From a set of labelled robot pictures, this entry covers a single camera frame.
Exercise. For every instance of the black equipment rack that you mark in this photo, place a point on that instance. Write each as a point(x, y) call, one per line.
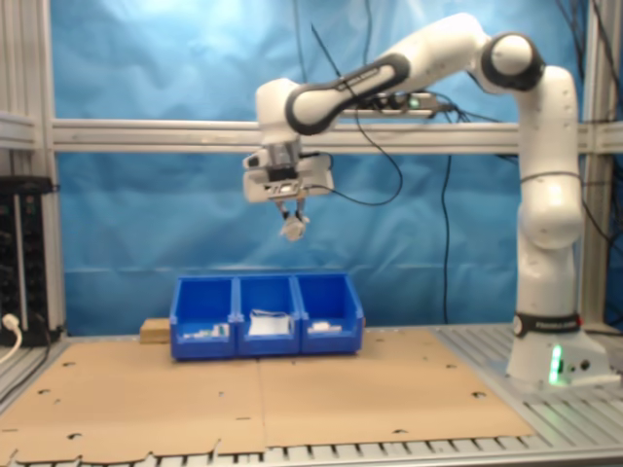
point(29, 243)

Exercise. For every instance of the blue bin with gauze packets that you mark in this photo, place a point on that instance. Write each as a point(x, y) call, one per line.
point(331, 343)

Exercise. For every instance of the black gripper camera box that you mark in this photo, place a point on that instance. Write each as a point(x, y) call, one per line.
point(282, 185)

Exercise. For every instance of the white printed packet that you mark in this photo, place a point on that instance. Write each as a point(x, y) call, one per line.
point(293, 228)

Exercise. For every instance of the light green face mask stack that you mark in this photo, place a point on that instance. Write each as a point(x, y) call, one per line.
point(267, 327)

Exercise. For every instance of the blue bin with face masks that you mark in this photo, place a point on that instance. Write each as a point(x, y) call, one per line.
point(267, 345)

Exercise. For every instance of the flat square white gauze packet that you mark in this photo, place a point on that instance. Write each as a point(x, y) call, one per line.
point(315, 328)

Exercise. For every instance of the horizontal aluminium beam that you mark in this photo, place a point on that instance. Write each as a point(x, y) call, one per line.
point(146, 136)

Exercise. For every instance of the aluminium frame post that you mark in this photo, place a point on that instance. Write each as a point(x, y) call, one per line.
point(29, 73)
point(601, 136)

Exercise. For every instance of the brown cardboard sheet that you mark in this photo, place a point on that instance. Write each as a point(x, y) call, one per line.
point(136, 408)
point(379, 394)

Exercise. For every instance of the silver black power strip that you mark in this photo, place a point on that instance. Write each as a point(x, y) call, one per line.
point(418, 103)

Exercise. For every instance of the rolled white gauze packet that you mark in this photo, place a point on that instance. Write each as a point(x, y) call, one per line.
point(333, 328)

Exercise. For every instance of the blue bin with syringe packets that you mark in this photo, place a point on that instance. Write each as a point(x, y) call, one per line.
point(202, 348)

